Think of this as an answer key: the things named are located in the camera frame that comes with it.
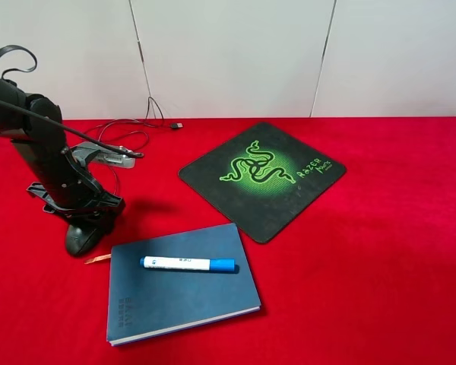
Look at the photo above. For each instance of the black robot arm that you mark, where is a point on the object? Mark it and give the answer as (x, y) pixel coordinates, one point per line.
(33, 123)

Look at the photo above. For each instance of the white blue marker pen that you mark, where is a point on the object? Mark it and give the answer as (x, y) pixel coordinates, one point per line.
(189, 264)

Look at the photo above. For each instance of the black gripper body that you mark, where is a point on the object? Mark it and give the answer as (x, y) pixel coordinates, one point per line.
(77, 198)

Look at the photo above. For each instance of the orange ribbon bookmark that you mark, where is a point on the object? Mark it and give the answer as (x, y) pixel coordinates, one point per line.
(99, 258)

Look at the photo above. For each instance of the red velvet tablecloth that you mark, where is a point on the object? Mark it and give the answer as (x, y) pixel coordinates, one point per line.
(365, 275)

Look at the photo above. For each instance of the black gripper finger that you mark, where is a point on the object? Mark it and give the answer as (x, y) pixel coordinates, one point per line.
(71, 219)
(108, 218)

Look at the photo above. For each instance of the blue hardcover notebook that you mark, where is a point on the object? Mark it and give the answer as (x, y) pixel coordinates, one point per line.
(144, 303)

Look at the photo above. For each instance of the black computer mouse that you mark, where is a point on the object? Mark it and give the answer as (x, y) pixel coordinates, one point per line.
(82, 237)

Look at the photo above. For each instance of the black green Razer mousepad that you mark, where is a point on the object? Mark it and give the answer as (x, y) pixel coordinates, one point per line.
(262, 179)

